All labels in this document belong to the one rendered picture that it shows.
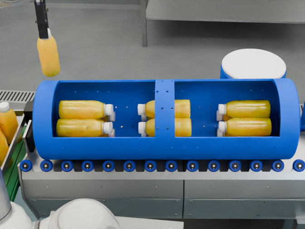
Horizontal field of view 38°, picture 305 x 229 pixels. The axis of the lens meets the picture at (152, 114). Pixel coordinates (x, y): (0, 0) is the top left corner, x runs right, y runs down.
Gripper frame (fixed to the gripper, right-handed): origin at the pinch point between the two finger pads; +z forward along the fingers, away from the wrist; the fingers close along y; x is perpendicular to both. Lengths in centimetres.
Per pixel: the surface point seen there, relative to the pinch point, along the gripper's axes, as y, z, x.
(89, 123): -22.9, 24.4, -13.7
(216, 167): -37, 35, -57
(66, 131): -23.5, 26.8, -5.6
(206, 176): -38, 39, -54
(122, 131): -14, 40, -26
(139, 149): -34, 26, -30
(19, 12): 299, 201, 53
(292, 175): -42, 36, -84
